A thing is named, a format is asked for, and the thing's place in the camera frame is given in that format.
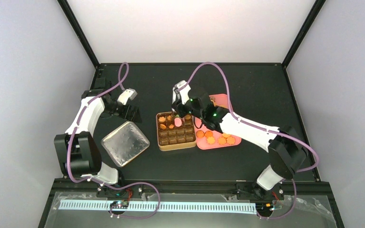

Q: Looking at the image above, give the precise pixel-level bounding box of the gold cookie tin box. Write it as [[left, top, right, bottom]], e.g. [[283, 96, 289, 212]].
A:
[[156, 112, 196, 152]]

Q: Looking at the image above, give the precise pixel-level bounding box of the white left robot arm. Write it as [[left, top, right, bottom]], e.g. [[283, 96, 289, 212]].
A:
[[54, 79, 141, 185]]

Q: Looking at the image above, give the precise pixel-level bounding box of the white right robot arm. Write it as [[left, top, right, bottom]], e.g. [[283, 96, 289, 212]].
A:
[[172, 85, 307, 199]]

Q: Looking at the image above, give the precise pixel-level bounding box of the pink round macaron cookie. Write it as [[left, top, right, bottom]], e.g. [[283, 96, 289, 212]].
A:
[[174, 117, 183, 127]]

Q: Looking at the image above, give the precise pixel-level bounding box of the pink plastic tray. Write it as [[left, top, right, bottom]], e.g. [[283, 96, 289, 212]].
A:
[[194, 94, 242, 150]]

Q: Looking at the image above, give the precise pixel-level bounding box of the silver tin lid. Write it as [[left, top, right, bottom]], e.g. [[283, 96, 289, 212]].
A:
[[101, 121, 150, 167]]

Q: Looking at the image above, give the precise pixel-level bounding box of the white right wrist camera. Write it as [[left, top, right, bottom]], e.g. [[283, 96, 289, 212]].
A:
[[172, 80, 191, 105]]

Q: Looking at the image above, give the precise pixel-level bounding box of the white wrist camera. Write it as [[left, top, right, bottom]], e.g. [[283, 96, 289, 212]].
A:
[[117, 88, 137, 105], [172, 80, 191, 105]]

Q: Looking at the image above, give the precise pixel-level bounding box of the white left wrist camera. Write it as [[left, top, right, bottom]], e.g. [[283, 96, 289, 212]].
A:
[[117, 88, 137, 105]]

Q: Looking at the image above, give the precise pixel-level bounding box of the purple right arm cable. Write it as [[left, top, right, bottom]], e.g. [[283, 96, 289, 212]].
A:
[[182, 62, 320, 219]]

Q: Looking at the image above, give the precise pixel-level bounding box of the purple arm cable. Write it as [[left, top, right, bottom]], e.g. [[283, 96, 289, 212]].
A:
[[67, 62, 161, 220], [182, 62, 320, 219]]

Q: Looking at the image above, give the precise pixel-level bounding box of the black enclosure frame post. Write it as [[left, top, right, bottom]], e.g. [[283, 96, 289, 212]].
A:
[[57, 0, 100, 68]]

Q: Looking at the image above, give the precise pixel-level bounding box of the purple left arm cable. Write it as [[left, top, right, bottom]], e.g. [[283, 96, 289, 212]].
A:
[[67, 62, 161, 220]]

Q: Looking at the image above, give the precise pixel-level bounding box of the light blue slotted cable duct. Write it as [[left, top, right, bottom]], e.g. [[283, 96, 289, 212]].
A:
[[54, 199, 257, 215]]

